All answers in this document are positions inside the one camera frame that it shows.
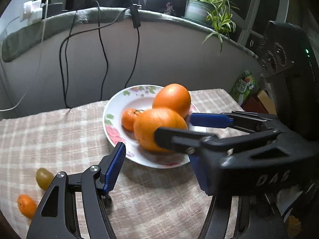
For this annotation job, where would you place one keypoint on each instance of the red cardboard box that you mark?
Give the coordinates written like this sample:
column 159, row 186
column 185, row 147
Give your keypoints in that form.
column 254, row 104

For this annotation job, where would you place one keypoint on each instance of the brown cardboard box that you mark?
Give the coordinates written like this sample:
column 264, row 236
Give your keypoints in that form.
column 268, row 102

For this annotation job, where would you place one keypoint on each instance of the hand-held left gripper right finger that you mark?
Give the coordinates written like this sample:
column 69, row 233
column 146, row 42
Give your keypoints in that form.
column 199, row 174

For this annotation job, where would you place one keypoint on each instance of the large smooth orange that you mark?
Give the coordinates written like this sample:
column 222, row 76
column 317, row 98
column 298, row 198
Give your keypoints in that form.
column 172, row 99

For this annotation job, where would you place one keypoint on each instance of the beige checked tablecloth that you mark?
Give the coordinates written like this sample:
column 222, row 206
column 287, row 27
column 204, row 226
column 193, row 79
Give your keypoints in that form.
column 62, row 134

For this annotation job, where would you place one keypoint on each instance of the small purple ornament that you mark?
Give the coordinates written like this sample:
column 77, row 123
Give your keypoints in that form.
column 169, row 8

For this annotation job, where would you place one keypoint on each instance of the green snack packet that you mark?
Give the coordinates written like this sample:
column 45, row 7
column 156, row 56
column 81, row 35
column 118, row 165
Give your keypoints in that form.
column 245, row 87

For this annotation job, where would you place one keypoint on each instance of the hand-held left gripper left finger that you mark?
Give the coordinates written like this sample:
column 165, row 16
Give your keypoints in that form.
column 114, row 166

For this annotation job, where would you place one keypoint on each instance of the small oval mandarin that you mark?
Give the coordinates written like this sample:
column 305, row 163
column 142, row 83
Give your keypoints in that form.
column 27, row 205

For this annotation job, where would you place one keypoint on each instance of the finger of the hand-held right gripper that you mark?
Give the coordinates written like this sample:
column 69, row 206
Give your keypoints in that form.
column 206, row 120
column 174, row 139

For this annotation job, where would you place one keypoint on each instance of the grey windowsill cloth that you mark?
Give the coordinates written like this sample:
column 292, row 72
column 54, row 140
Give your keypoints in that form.
column 25, row 42

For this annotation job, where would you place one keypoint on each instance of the white floral plate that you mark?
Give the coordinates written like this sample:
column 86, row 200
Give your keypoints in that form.
column 117, row 139

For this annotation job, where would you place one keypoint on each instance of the potted spider plant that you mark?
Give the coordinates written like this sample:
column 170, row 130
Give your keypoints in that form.
column 197, row 10

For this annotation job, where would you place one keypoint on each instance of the green-brown round fruit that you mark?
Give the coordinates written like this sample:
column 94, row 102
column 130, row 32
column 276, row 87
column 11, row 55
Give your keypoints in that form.
column 44, row 178

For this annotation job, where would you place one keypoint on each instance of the black power adapter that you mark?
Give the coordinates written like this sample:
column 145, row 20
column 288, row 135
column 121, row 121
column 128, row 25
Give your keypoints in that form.
column 53, row 10

